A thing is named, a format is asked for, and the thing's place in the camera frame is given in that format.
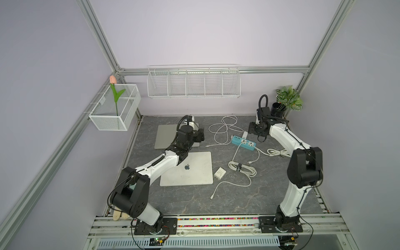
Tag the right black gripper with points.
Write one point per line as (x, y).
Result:
(251, 128)

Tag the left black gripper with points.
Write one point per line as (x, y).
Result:
(198, 135)

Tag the teal power strip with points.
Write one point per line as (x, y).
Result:
(244, 143)

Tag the white charger brick front laptop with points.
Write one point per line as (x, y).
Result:
(219, 174)

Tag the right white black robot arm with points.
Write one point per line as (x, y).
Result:
(304, 172)

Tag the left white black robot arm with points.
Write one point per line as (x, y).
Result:
(131, 193)

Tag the rear silver laptop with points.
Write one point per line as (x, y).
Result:
(165, 136)

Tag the silver laptop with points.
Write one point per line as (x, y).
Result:
(196, 169)
(165, 136)

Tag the front silver laptop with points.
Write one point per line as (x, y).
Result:
(196, 169)

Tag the green plant in black pot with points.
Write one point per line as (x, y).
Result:
(287, 98)

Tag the white mesh basket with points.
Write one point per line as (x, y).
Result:
(103, 114)

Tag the pink artificial tulip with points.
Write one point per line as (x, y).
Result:
(116, 94)

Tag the beige work glove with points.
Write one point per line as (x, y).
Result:
(118, 214)

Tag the white wire wall shelf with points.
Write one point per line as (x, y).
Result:
(194, 81)

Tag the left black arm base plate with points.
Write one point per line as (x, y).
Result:
(167, 225)

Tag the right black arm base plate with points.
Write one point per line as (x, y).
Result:
(271, 224)

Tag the aluminium front rail frame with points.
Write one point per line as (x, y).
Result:
(320, 231)

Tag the white slotted cable duct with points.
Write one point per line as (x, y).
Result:
(176, 243)

